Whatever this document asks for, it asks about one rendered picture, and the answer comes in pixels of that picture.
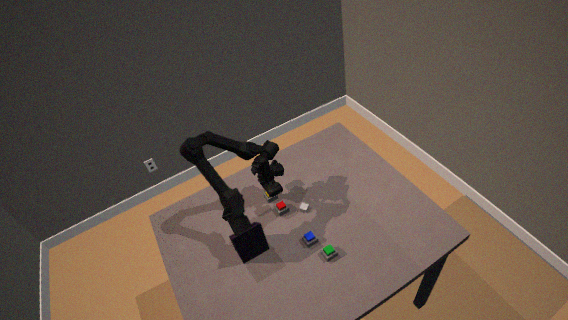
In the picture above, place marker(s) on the blue button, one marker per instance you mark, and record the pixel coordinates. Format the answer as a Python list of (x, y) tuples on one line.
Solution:
[(309, 238)]

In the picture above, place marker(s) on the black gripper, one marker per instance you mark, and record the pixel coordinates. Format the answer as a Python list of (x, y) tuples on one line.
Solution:
[(270, 185)]

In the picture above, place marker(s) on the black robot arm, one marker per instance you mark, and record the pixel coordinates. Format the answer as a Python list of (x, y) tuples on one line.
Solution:
[(232, 200)]

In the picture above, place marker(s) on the small white block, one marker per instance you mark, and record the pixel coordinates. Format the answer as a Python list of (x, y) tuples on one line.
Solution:
[(304, 207)]

